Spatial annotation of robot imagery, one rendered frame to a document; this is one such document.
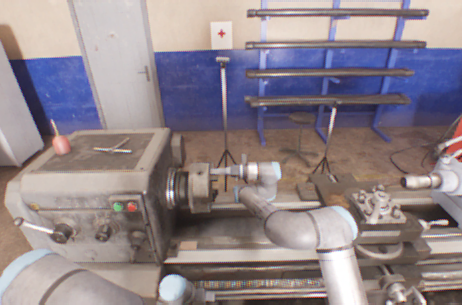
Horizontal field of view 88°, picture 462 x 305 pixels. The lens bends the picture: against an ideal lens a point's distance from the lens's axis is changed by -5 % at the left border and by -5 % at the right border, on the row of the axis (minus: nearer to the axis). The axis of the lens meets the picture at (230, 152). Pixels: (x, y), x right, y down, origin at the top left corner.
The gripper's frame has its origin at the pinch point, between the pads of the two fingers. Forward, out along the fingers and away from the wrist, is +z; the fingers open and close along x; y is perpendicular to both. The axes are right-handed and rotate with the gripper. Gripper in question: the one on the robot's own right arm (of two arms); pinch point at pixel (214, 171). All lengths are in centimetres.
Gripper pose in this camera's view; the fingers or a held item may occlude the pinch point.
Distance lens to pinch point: 130.9
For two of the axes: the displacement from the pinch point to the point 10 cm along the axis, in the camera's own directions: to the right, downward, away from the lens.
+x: 0.1, 1.9, 9.8
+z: -10.0, 0.2, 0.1
